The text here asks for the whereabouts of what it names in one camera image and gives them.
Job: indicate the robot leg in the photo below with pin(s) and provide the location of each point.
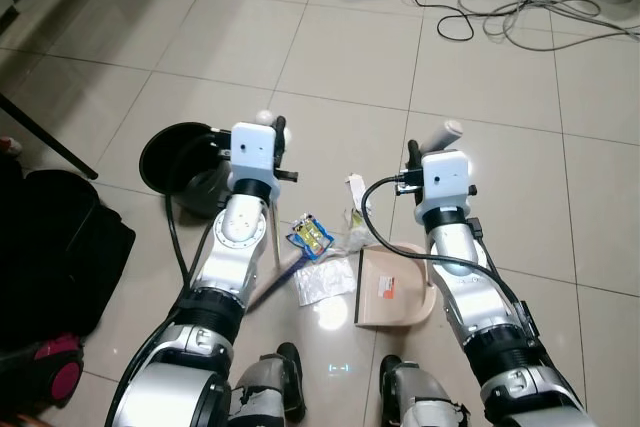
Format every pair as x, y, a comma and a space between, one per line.
268, 387
418, 397

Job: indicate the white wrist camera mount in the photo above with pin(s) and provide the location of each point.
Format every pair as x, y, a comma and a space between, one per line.
252, 152
445, 182

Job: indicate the clear plastic bag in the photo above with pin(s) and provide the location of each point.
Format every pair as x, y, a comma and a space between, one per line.
326, 281

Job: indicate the robot left leg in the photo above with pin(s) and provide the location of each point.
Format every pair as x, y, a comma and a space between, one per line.
268, 387

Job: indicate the purple broom with metal stick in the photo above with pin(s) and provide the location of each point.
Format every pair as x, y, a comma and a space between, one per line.
275, 283

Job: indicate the robot right leg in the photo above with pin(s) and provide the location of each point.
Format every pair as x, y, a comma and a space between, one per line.
418, 397

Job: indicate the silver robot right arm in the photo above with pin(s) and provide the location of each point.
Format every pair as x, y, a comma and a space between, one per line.
462, 282

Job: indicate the beige plastic dustpan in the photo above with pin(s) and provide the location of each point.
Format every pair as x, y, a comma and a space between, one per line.
392, 289

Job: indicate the black slanted furniture leg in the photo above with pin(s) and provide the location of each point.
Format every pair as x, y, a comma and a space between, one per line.
45, 135

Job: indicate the black fabric bag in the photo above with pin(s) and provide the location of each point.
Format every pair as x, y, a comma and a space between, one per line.
55, 247

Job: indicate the red black vacuum cleaner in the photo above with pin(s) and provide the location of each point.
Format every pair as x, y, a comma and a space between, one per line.
48, 372

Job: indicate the white paper strip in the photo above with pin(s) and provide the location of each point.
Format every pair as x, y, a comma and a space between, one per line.
357, 192

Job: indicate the black round trash bin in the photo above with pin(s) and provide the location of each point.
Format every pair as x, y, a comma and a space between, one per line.
178, 162

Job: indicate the crumpled clear wrapper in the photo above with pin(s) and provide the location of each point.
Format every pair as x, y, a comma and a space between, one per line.
358, 230

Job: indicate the blue yellow snack wrapper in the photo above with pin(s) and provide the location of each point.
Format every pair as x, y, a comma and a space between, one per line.
310, 235

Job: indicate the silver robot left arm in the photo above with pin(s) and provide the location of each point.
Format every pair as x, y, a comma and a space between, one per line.
225, 247

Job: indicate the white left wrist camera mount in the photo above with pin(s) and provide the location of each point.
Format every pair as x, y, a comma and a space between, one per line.
252, 152

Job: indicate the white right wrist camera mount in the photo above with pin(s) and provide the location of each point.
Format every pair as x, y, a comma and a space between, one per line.
445, 182

